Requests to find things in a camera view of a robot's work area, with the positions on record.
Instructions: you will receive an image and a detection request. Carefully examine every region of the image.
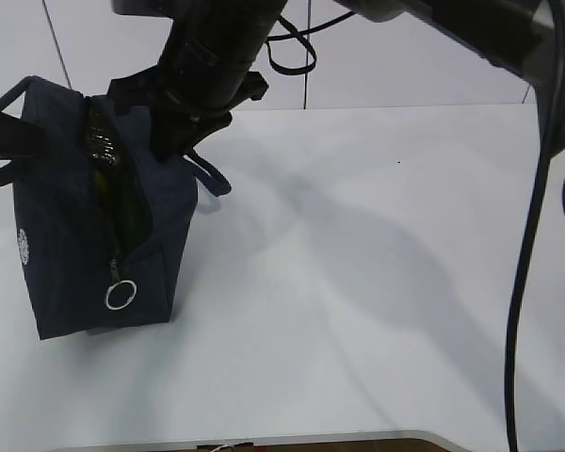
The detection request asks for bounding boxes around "dark navy lunch bag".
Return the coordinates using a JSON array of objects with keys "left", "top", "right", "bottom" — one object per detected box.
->
[{"left": 0, "top": 76, "right": 231, "bottom": 340}]

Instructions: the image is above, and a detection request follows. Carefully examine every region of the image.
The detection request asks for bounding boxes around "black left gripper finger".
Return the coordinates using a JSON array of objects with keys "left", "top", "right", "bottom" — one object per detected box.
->
[{"left": 0, "top": 111, "right": 45, "bottom": 160}]

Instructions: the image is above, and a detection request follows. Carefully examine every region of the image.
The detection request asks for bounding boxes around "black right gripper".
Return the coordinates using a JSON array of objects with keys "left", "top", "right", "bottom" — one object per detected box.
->
[{"left": 107, "top": 1, "right": 286, "bottom": 160}]

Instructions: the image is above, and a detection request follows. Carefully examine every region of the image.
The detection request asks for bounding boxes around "silver zipper pull ring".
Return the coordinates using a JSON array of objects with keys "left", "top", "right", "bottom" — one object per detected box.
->
[{"left": 105, "top": 258, "right": 137, "bottom": 313}]

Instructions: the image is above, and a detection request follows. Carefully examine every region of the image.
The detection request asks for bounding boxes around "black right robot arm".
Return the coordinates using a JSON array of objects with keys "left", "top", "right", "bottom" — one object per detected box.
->
[{"left": 107, "top": 1, "right": 565, "bottom": 246}]

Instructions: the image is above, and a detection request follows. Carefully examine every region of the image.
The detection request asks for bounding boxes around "green cucumber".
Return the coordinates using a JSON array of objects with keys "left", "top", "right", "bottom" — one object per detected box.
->
[{"left": 83, "top": 98, "right": 151, "bottom": 253}]

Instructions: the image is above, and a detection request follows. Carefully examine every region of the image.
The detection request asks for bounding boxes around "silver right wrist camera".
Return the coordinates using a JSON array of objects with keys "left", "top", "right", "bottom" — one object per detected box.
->
[{"left": 110, "top": 0, "right": 180, "bottom": 18}]

